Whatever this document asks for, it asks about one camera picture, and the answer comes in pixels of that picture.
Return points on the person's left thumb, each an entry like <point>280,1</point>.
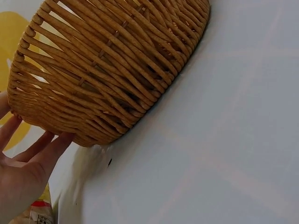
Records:
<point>4,105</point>

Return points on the clear packet with red label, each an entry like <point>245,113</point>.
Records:
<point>40,210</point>

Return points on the person's left hand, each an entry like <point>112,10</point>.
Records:
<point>18,182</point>

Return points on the woven wicker basket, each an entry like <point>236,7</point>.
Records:
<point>105,70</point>

